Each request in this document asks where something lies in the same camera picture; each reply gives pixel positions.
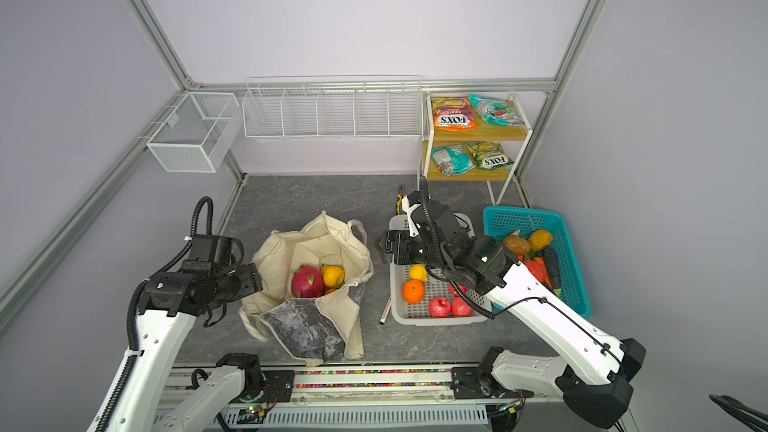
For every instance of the silver marker pen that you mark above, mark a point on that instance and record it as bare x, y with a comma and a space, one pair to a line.
385, 314

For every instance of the brown potato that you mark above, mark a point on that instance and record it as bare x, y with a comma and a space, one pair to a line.
518, 245

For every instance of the red apple front right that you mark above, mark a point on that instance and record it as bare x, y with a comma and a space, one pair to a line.
460, 308

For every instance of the cream canvas grocery bag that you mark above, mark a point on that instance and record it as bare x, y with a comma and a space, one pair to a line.
311, 330

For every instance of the small yellow lemon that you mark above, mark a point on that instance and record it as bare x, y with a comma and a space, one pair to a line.
418, 272

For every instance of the teal plastic vegetable basket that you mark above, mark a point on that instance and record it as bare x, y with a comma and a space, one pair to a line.
502, 221

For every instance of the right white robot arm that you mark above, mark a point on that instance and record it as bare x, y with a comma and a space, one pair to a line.
591, 371

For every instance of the teal snack bag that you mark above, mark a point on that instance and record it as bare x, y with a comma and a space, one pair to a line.
452, 160

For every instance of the small white wire basket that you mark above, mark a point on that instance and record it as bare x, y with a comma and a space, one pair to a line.
197, 133

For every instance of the yellow handled pliers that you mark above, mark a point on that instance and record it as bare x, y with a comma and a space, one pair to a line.
401, 195

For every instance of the yellow lemon in teal basket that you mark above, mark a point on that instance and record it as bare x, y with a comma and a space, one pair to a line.
539, 239

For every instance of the orange Fox's candy bag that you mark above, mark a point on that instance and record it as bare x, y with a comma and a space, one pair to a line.
453, 114

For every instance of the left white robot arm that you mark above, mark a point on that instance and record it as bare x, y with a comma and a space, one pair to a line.
159, 317

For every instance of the dark cucumber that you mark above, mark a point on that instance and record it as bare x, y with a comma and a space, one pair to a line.
552, 265

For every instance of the white plastic fruit basket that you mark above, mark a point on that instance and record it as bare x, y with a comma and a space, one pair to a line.
418, 314

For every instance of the orange tangerine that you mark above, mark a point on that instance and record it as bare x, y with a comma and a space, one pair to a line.
413, 291

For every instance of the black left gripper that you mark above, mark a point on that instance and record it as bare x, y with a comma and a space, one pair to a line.
250, 280

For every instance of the white wooden two-tier shelf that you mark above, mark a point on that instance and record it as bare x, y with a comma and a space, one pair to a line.
475, 138

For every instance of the long white wire basket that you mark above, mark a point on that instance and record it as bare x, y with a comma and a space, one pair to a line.
333, 107

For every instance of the green Fox's candy bag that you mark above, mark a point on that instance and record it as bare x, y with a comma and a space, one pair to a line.
488, 156

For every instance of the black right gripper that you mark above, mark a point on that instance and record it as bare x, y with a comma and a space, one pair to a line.
406, 238

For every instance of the green pink snack bag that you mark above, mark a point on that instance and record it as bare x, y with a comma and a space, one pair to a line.
497, 112

